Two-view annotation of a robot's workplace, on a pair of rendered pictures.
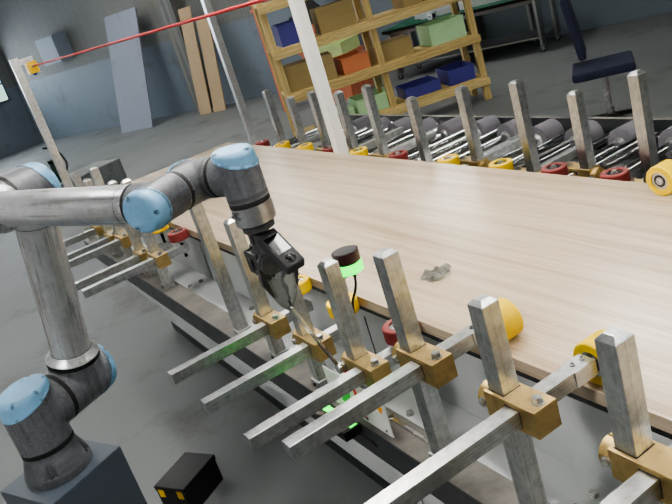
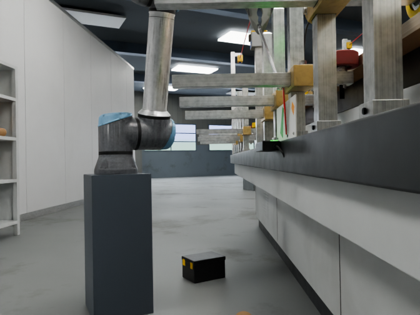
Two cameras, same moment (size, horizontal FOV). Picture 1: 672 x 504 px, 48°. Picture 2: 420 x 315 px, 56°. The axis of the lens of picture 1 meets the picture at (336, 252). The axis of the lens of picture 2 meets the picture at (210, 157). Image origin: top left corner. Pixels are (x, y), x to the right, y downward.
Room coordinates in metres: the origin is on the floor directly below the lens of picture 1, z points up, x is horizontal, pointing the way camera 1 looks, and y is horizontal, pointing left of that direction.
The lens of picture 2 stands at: (0.51, -0.21, 0.65)
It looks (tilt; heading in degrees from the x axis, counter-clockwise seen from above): 0 degrees down; 26
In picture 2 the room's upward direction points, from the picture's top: 1 degrees counter-clockwise
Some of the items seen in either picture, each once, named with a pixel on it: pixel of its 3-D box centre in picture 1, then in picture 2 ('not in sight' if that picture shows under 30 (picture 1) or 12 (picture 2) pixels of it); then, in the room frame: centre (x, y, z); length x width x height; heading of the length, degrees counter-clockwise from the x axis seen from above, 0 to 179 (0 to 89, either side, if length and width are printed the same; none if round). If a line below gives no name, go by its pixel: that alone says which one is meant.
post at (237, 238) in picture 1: (258, 297); (267, 95); (1.95, 0.24, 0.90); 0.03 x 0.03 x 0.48; 26
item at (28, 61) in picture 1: (61, 150); (237, 103); (4.04, 1.21, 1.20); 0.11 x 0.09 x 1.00; 116
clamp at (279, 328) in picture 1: (270, 322); (269, 114); (1.92, 0.23, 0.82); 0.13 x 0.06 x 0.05; 26
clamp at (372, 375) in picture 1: (366, 366); (299, 80); (1.48, 0.01, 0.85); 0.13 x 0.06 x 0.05; 26
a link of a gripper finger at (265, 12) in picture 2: (286, 286); (264, 19); (1.57, 0.13, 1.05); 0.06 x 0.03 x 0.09; 26
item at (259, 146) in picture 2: (341, 426); (269, 149); (1.53, 0.11, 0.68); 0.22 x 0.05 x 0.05; 26
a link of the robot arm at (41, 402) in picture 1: (35, 412); (117, 132); (1.90, 0.93, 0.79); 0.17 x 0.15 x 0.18; 145
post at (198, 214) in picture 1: (219, 270); (259, 98); (2.18, 0.36, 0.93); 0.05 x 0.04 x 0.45; 26
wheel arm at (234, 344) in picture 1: (243, 340); (244, 114); (1.87, 0.31, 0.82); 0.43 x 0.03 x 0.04; 116
